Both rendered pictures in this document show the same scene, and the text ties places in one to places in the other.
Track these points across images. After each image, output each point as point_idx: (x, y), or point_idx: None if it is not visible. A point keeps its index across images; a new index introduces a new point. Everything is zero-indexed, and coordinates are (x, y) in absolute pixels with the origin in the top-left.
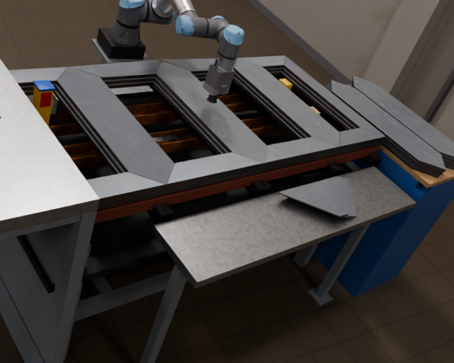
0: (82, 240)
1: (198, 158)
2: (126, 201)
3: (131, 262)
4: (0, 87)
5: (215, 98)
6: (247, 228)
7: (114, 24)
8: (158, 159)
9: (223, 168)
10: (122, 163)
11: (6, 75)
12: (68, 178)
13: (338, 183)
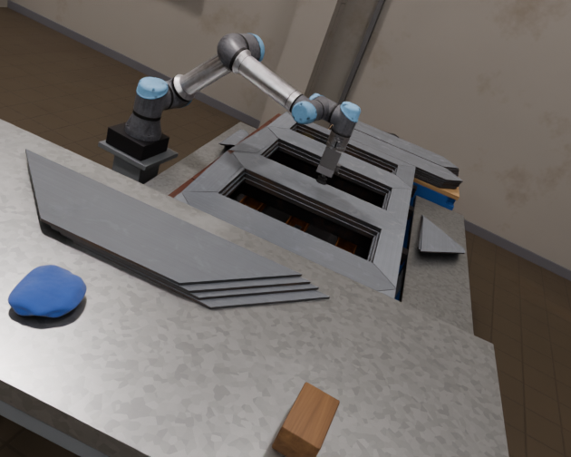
0: None
1: (376, 248)
2: None
3: None
4: (272, 257)
5: (326, 179)
6: (436, 296)
7: (131, 120)
8: (362, 265)
9: (397, 248)
10: None
11: (252, 238)
12: (454, 336)
13: (430, 222)
